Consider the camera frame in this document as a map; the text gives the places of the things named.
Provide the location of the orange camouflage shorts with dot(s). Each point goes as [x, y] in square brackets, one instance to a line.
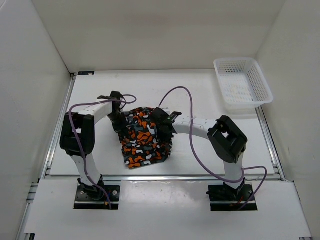
[141, 142]

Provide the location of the left side aluminium rail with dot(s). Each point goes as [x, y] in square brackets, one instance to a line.
[58, 126]

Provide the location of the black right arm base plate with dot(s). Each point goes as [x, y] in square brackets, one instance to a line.
[223, 199]

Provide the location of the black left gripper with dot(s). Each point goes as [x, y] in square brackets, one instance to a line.
[122, 127]

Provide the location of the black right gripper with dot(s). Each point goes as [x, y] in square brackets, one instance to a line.
[162, 137]

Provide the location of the black corner label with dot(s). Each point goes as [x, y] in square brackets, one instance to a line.
[86, 73]

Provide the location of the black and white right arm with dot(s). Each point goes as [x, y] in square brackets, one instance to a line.
[227, 140]

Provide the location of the white perforated plastic basket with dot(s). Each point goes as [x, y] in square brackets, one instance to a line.
[242, 83]

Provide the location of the aluminium table edge rail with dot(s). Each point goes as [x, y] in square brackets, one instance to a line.
[108, 178]

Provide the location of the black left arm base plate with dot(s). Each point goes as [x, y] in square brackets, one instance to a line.
[86, 199]

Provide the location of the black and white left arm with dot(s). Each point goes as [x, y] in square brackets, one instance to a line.
[78, 136]

